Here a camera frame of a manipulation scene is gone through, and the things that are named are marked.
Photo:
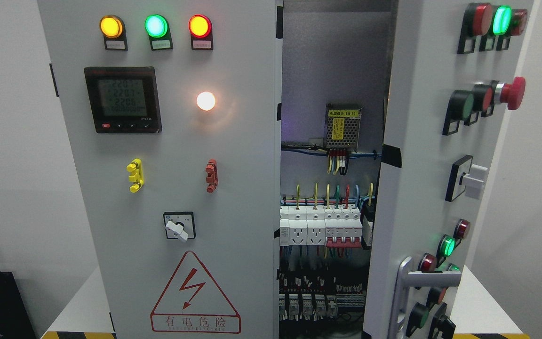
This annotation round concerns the grey cabinet door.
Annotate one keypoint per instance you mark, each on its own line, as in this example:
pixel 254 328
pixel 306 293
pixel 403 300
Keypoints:
pixel 445 55
pixel 239 63

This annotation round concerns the red terminal connector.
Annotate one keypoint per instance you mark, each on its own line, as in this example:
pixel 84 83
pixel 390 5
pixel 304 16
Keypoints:
pixel 212 179

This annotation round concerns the white socket breaker row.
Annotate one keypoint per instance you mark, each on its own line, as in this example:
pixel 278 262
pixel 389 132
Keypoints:
pixel 304 225

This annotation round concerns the metal mesh power supply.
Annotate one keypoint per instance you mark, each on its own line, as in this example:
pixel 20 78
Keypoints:
pixel 342 126

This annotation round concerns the white glowing indicator lamp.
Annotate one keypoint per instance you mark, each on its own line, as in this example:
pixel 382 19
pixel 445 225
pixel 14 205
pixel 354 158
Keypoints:
pixel 206 101

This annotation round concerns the black surge protector block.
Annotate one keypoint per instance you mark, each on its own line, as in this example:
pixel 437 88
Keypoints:
pixel 367 221

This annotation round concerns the yellow terminal connector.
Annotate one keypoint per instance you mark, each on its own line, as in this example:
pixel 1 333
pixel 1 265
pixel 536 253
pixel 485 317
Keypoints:
pixel 135 170

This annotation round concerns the red electric hazard sticker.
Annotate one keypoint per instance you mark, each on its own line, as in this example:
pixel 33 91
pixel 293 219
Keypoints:
pixel 192 301

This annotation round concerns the red indicator lamp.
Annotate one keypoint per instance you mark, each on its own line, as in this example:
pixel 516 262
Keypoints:
pixel 200 26

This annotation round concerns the black digital power meter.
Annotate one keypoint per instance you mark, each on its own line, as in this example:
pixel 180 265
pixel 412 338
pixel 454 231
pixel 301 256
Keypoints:
pixel 124 100

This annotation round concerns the green indicator lamp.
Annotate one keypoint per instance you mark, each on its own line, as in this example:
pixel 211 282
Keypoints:
pixel 156 26

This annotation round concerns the yellow indicator lamp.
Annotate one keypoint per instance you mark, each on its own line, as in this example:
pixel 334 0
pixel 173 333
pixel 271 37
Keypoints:
pixel 111 26

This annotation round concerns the red emergency stop button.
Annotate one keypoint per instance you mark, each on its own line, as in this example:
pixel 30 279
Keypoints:
pixel 510 94

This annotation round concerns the red handle circuit breaker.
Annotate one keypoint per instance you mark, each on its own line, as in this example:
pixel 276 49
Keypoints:
pixel 343 227

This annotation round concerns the silver door handle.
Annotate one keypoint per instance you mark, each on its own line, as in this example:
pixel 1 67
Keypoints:
pixel 410 316

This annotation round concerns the white selector switch right door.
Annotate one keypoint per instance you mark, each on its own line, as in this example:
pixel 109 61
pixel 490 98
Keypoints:
pixel 466 178

